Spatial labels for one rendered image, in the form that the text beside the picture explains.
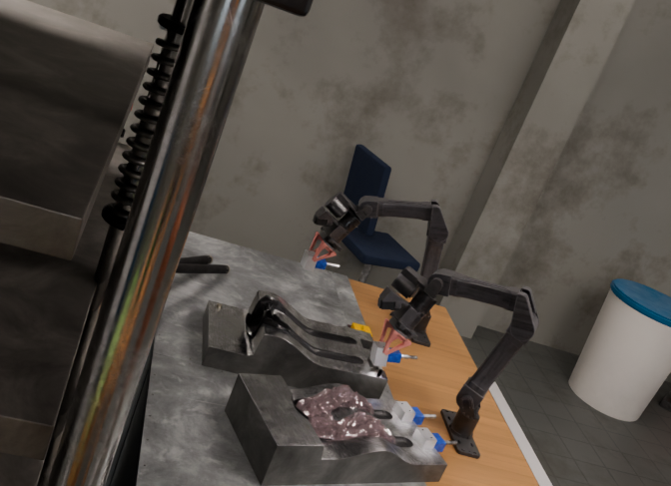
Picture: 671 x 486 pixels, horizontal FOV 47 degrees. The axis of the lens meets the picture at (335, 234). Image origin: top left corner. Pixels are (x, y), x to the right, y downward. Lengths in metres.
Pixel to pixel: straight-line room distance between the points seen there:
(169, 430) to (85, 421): 0.97
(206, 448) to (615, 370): 3.51
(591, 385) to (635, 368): 0.29
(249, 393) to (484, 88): 3.33
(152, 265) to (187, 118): 0.15
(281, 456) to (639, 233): 4.13
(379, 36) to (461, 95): 0.62
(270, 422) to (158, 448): 0.24
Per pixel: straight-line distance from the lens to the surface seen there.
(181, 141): 0.72
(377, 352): 2.17
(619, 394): 5.03
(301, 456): 1.75
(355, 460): 1.84
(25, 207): 0.82
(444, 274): 2.11
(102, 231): 1.43
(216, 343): 2.07
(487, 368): 2.17
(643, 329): 4.87
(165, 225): 0.74
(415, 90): 4.73
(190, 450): 1.78
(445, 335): 2.85
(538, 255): 5.31
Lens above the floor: 1.86
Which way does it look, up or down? 18 degrees down
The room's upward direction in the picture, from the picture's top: 22 degrees clockwise
